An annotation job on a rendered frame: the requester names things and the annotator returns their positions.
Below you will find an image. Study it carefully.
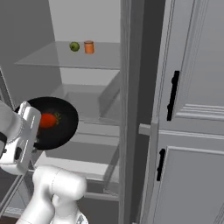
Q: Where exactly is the orange can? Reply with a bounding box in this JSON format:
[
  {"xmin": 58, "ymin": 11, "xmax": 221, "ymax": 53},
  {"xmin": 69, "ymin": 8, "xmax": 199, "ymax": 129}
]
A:
[{"xmin": 83, "ymin": 40, "xmax": 95, "ymax": 54}]

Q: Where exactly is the tall grey cupboard door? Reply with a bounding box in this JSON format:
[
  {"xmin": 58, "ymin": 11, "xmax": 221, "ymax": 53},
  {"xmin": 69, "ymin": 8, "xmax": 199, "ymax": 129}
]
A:
[{"xmin": 150, "ymin": 0, "xmax": 224, "ymax": 137}]

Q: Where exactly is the long black cupboard handle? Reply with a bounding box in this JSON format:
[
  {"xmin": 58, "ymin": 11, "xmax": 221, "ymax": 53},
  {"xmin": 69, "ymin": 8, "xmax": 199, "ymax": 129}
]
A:
[{"xmin": 166, "ymin": 70, "xmax": 180, "ymax": 122}]

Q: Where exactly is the glass fridge shelf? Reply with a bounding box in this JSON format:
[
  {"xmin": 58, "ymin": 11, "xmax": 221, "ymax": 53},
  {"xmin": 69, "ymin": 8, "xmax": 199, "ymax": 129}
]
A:
[{"xmin": 13, "ymin": 40, "xmax": 122, "ymax": 71}]

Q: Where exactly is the red tomato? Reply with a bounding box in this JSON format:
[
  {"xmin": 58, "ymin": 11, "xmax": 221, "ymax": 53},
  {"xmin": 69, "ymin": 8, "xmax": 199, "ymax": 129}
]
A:
[{"xmin": 38, "ymin": 112, "xmax": 62, "ymax": 130}]

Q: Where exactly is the grey fridge door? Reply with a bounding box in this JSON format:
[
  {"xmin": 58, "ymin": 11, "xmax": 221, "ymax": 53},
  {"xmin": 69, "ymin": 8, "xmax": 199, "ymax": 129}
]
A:
[{"xmin": 0, "ymin": 66, "xmax": 33, "ymax": 219}]

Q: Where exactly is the grey fridge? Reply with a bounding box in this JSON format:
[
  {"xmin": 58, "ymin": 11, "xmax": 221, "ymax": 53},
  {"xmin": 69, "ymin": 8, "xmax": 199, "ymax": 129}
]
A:
[{"xmin": 0, "ymin": 0, "xmax": 166, "ymax": 224}]

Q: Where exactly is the green apple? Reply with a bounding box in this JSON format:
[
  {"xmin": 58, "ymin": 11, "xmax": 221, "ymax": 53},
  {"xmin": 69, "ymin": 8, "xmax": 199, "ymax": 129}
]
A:
[{"xmin": 69, "ymin": 41, "xmax": 81, "ymax": 53}]

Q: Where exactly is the clear fridge drawer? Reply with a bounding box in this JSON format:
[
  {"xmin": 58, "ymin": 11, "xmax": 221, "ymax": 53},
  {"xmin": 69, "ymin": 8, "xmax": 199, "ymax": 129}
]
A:
[{"xmin": 47, "ymin": 69, "xmax": 122, "ymax": 125}]

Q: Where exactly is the black bowl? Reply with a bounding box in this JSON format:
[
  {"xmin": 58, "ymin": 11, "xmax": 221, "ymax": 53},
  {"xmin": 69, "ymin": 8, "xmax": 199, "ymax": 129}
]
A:
[{"xmin": 14, "ymin": 96, "xmax": 80, "ymax": 151}]

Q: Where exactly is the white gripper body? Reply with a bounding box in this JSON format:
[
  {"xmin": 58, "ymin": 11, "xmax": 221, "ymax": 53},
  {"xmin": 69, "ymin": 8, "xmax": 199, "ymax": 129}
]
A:
[{"xmin": 8, "ymin": 101, "xmax": 42, "ymax": 176}]

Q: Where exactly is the short black cupboard handle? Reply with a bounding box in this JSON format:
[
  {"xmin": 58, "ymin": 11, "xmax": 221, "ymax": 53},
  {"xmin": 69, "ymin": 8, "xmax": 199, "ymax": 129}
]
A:
[{"xmin": 156, "ymin": 148, "xmax": 166, "ymax": 182}]

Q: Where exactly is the short grey cupboard door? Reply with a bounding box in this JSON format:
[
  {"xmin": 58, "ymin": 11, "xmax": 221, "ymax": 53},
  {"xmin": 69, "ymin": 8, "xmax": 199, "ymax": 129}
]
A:
[{"xmin": 139, "ymin": 129, "xmax": 224, "ymax": 224}]

